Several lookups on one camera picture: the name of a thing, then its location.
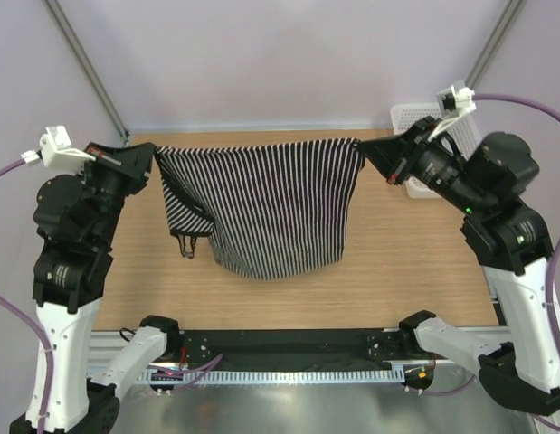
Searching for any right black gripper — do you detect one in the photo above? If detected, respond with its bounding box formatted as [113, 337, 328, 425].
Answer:
[356, 113, 483, 212]

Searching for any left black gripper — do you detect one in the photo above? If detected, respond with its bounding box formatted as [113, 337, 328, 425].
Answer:
[76, 139, 155, 244]

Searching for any black white striped tank top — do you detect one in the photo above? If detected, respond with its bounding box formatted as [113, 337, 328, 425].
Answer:
[155, 137, 365, 280]

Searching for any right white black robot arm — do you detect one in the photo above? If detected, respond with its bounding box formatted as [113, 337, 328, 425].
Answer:
[357, 117, 560, 416]

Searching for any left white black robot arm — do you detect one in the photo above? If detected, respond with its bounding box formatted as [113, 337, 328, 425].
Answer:
[9, 143, 182, 433]

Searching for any white plastic basket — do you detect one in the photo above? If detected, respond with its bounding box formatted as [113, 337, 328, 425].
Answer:
[390, 101, 482, 200]

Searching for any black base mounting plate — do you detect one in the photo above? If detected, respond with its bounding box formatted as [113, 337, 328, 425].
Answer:
[182, 328, 420, 363]

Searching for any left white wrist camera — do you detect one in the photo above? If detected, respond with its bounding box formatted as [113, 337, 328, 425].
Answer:
[21, 126, 96, 173]

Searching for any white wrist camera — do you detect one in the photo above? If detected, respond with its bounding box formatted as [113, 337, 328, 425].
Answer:
[428, 80, 476, 142]
[21, 126, 96, 173]

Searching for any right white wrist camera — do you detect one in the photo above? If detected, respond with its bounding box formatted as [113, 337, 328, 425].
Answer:
[428, 80, 476, 142]

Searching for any right aluminium frame post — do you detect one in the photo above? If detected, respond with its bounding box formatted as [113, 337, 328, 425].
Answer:
[465, 0, 527, 89]

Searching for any aluminium frame post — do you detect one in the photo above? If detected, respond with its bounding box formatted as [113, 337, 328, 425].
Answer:
[465, 0, 527, 89]
[43, 0, 130, 145]

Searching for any left aluminium frame post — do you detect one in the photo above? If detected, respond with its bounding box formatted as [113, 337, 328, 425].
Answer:
[43, 0, 130, 145]

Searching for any aluminium front rail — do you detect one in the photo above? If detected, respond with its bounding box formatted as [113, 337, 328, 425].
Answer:
[87, 325, 511, 376]

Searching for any slotted white cable duct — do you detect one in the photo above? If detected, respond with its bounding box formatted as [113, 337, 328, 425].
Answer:
[135, 368, 405, 386]

